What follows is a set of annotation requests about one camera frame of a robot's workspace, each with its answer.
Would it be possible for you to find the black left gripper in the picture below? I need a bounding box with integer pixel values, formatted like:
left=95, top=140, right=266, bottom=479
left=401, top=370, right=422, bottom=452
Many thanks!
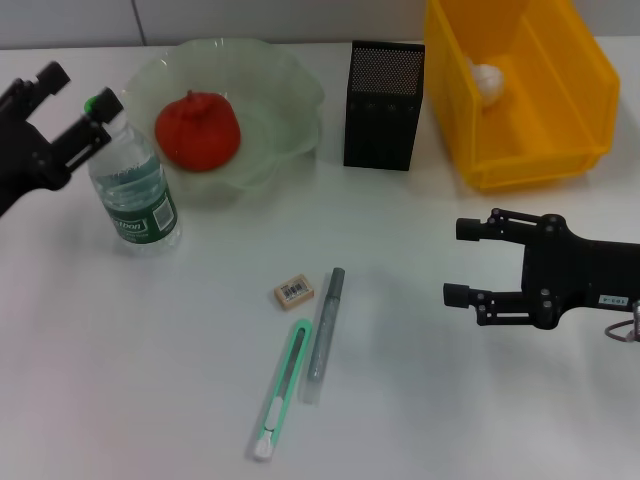
left=0, top=62, right=125, bottom=217

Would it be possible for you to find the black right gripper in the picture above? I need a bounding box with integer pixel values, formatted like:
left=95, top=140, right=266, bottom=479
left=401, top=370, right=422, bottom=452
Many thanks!
left=443, top=208, right=640, bottom=331

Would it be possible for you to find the clear bottle with green label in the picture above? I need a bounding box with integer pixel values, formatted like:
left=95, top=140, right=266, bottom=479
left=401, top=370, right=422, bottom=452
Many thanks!
left=83, top=97, right=184, bottom=257

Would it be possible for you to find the white paper ball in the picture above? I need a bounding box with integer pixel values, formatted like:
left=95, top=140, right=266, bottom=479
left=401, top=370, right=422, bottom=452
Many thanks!
left=467, top=54, right=507, bottom=109

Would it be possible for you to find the green utility knife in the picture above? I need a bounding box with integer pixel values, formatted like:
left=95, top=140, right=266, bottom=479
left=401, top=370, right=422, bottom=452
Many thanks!
left=244, top=319, right=314, bottom=462

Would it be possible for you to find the gray pen in clear sleeve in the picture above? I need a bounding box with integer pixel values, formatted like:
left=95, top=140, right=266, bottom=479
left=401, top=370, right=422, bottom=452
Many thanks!
left=298, top=267, right=347, bottom=405

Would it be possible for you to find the black mesh pen holder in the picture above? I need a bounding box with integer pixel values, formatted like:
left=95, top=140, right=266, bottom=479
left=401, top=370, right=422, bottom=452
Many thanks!
left=343, top=40, right=426, bottom=172

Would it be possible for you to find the beige eraser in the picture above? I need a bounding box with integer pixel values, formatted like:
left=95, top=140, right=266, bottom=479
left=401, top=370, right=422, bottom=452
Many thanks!
left=273, top=273, right=317, bottom=312

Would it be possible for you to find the green glass fruit plate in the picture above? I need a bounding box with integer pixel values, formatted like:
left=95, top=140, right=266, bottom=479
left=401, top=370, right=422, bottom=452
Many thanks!
left=122, top=38, right=326, bottom=207

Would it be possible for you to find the yellow plastic bin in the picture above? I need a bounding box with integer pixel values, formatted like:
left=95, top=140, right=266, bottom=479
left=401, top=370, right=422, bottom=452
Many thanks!
left=423, top=0, right=621, bottom=191

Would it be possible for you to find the right wrist cable with plug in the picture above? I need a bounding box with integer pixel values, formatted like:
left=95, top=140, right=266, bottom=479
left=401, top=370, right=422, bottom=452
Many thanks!
left=604, top=299, right=640, bottom=344

